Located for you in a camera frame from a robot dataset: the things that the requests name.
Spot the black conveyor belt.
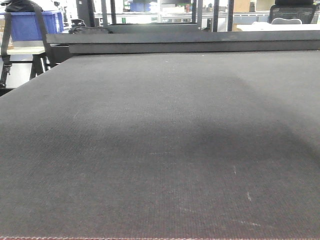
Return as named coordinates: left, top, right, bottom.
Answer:
left=0, top=51, right=320, bottom=240

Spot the background blue bin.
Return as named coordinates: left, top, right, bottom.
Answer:
left=10, top=10, right=64, bottom=42

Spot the black office chair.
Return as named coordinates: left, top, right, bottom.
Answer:
left=268, top=0, right=318, bottom=24

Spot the black conveyor side frame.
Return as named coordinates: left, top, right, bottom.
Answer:
left=46, top=30, right=320, bottom=55

